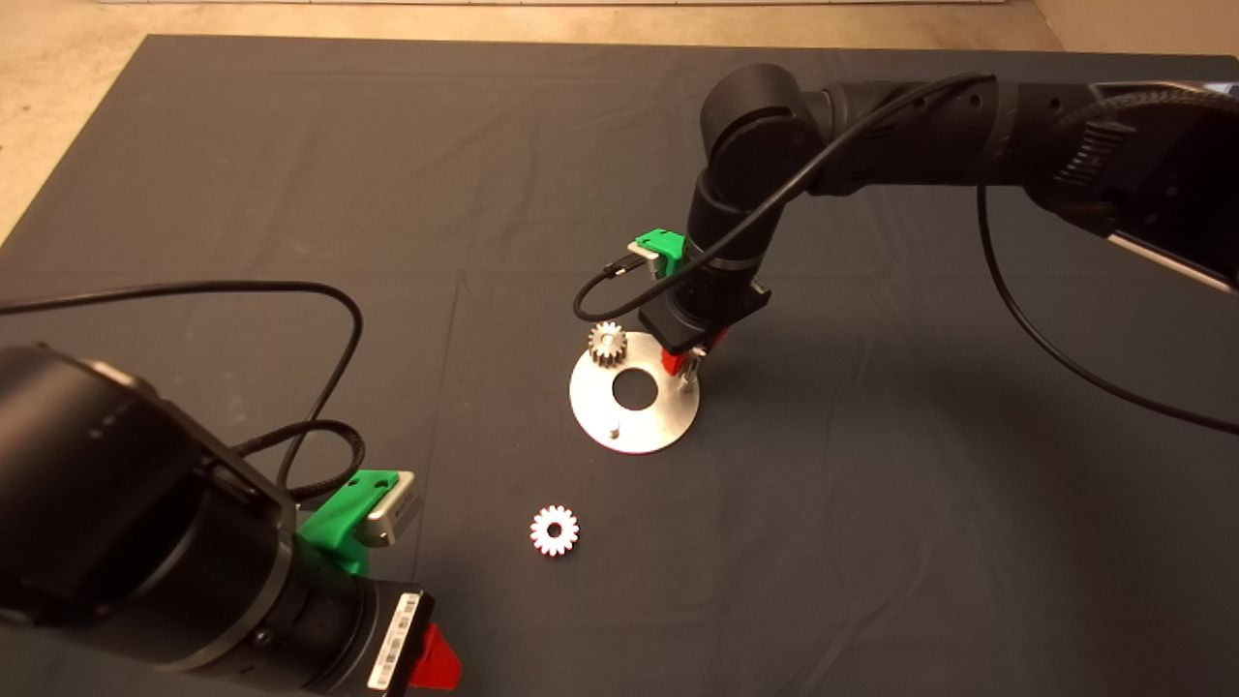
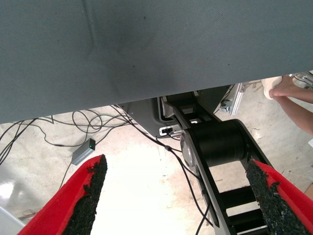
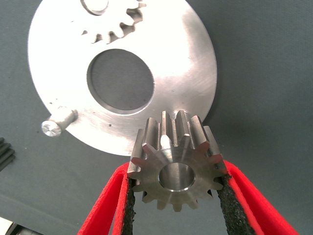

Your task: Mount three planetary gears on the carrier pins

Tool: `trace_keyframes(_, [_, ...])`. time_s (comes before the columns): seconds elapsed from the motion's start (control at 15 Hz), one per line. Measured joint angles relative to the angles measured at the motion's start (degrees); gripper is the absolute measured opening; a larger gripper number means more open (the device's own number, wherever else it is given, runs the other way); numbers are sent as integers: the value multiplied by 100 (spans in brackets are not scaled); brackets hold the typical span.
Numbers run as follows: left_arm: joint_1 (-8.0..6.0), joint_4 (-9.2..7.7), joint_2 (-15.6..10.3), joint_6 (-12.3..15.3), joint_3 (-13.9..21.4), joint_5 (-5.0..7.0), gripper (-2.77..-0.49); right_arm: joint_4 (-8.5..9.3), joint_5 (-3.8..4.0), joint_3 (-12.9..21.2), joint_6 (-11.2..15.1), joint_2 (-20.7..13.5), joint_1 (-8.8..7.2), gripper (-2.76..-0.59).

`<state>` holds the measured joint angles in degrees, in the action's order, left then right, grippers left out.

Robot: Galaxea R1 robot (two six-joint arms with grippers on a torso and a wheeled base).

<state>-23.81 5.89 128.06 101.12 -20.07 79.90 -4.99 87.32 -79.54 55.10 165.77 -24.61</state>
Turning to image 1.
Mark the small steel spur gear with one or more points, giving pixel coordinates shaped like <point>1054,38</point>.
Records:
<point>555,544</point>
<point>607,355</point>

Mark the green right camera mount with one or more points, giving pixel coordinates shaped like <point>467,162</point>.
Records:
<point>663,247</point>

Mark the round metal carrier plate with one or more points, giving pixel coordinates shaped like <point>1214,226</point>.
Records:
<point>639,426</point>

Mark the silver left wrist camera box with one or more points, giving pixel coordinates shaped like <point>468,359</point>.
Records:
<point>395,508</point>

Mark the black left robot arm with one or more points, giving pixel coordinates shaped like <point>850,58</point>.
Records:
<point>97,484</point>

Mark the dark steel spur gear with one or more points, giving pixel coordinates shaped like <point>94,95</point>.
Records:
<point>692,360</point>

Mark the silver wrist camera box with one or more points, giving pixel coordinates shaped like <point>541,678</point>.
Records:
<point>641,254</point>
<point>395,508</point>

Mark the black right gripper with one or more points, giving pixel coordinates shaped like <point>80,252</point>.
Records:
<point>707,310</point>

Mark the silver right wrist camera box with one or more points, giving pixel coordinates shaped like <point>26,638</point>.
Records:
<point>641,254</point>

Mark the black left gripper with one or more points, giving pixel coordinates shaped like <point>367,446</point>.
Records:
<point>358,634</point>

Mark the green left camera mount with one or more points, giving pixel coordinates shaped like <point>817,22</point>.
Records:
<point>339,523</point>

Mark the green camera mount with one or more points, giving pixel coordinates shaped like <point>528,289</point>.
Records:
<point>663,247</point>
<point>339,523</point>

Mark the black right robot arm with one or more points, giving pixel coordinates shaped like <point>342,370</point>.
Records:
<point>920,136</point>

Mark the dark grey table cloth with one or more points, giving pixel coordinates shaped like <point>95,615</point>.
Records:
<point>484,145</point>

